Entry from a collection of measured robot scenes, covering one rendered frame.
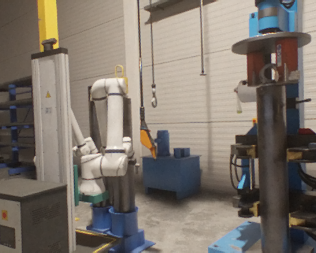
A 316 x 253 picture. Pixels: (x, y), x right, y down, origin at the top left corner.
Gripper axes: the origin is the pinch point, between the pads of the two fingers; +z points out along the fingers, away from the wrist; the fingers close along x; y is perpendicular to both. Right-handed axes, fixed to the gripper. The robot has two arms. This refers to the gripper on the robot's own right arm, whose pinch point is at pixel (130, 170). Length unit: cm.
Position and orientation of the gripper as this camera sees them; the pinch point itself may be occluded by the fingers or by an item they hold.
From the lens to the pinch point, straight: 274.2
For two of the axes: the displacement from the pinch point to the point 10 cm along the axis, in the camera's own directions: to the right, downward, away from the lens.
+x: 9.2, 0.9, -3.8
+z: 0.9, 9.0, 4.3
